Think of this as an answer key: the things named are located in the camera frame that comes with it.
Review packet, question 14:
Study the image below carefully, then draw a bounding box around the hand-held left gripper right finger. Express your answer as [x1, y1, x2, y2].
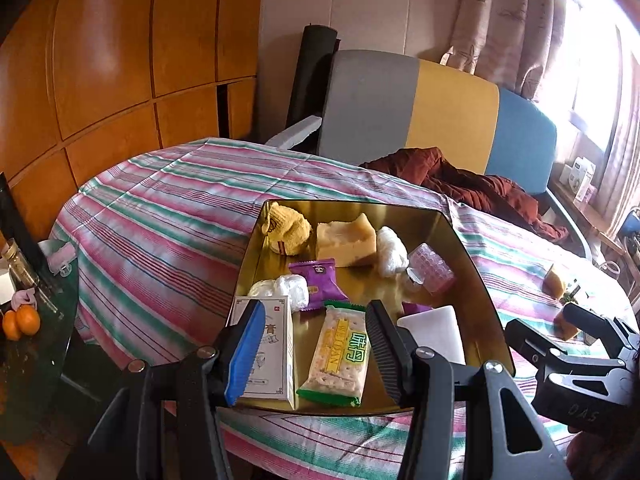
[365, 300, 573, 480]

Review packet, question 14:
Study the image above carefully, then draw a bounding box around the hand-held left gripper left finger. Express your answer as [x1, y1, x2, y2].
[85, 299, 268, 480]

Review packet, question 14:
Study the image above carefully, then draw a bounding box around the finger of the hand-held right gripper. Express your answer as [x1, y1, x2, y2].
[565, 302, 640, 358]
[505, 319, 623, 386]

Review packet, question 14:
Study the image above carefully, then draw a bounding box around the green cracker packet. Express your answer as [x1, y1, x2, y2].
[296, 300, 373, 408]

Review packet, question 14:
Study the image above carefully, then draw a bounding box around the white rectangular block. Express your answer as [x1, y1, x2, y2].
[397, 305, 466, 366]

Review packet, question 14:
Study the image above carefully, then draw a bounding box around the white plastic bag wad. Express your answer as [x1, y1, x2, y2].
[375, 226, 412, 277]
[247, 274, 310, 313]

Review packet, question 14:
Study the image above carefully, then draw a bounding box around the pink bubble case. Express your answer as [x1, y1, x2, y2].
[406, 242, 456, 295]

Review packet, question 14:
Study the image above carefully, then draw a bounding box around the large yellow sponge block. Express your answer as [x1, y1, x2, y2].
[315, 212, 378, 267]

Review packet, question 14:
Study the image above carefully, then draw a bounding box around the gold metal tray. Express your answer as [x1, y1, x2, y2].
[220, 200, 516, 417]

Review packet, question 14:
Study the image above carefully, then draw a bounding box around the white medicine box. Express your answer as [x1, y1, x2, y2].
[227, 296, 296, 411]

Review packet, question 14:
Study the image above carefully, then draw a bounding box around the small tan wrapped snack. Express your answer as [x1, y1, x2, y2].
[544, 265, 568, 301]

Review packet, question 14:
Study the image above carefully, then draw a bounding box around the purple snack packet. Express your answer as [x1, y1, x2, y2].
[288, 258, 348, 313]

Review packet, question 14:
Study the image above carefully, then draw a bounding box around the blue bag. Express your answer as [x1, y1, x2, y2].
[620, 210, 640, 246]

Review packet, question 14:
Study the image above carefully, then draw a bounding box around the wooden side shelf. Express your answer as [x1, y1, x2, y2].
[547, 180, 626, 256]

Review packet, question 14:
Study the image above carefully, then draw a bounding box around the yellow plush toy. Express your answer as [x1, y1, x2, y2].
[261, 201, 313, 257]

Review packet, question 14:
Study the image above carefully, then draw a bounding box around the red-brown jacket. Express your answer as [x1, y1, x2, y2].
[360, 146, 571, 246]

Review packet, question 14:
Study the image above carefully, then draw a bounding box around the striped tablecloth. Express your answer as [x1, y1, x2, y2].
[47, 137, 640, 480]

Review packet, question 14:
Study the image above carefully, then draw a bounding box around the glass side table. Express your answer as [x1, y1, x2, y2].
[0, 255, 81, 441]

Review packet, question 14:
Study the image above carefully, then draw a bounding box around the orange fruit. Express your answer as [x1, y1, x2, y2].
[2, 310, 23, 342]
[15, 306, 41, 336]

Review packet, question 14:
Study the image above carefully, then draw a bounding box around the small pink item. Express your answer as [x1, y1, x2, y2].
[12, 287, 38, 311]

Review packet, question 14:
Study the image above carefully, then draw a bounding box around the glass bottle gold cap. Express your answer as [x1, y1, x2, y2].
[1, 239, 41, 293]

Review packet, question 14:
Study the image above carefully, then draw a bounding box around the grey yellow blue chair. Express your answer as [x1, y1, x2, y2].
[265, 50, 593, 261]

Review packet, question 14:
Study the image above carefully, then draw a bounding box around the wooden wardrobe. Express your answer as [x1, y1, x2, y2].
[0, 0, 266, 231]

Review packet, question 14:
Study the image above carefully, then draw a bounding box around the patterned curtain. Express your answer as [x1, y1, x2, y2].
[440, 0, 640, 231]

